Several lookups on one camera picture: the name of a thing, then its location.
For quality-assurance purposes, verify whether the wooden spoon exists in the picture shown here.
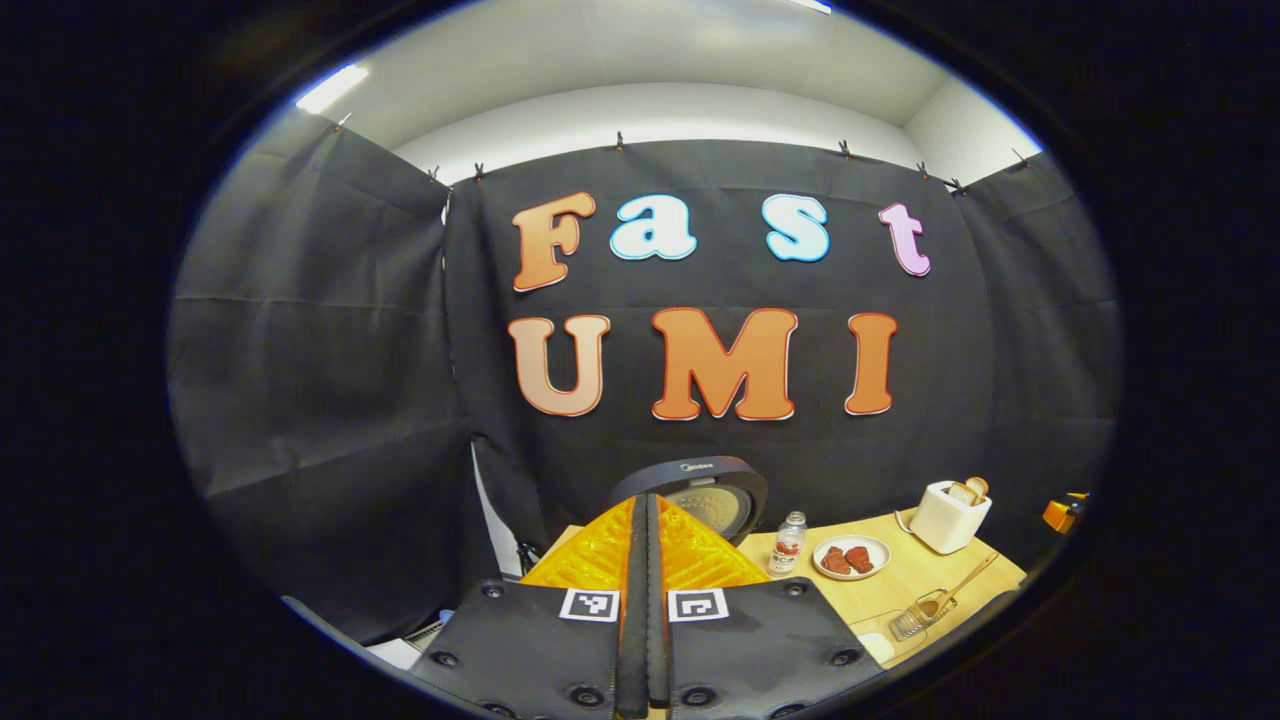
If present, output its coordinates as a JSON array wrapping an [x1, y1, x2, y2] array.
[[918, 552, 1000, 613]]

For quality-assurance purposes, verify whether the white toaster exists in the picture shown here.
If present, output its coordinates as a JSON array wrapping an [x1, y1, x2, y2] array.
[[908, 481, 994, 555]]

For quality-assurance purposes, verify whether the clear glass dish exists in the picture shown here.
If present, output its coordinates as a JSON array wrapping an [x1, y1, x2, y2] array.
[[850, 608, 936, 669]]

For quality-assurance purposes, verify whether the black and silver rice cooker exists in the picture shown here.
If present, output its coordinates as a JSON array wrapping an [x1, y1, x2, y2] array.
[[610, 455, 769, 546]]

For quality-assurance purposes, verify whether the black backdrop cloth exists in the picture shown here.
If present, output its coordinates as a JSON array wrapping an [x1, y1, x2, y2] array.
[[168, 105, 1123, 646]]

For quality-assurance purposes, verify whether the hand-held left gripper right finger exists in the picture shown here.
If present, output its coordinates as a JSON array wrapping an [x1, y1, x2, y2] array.
[[648, 493, 886, 720]]

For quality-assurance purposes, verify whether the white oval plate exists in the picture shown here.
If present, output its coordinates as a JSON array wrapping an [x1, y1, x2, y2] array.
[[812, 535, 892, 581]]

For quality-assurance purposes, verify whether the small clear drink bottle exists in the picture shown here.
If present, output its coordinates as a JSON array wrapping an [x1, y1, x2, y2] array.
[[768, 511, 808, 576]]

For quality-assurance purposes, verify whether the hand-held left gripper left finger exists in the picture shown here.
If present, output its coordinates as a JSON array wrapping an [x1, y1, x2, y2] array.
[[408, 493, 651, 720]]

